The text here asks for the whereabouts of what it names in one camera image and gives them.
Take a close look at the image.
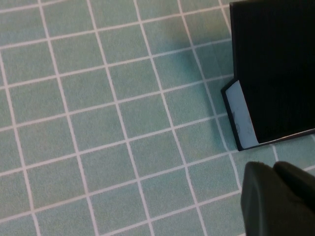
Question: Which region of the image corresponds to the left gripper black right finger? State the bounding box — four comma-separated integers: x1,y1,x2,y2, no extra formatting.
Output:
274,161,315,206

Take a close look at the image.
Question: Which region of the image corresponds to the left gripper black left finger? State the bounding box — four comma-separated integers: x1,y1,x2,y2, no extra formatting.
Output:
240,161,315,236

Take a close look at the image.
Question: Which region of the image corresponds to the black rectangular glasses case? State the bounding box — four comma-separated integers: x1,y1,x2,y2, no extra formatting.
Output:
220,0,315,152

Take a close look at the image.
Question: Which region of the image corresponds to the green white-checked tablecloth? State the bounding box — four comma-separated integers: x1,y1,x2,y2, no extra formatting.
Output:
0,0,315,236

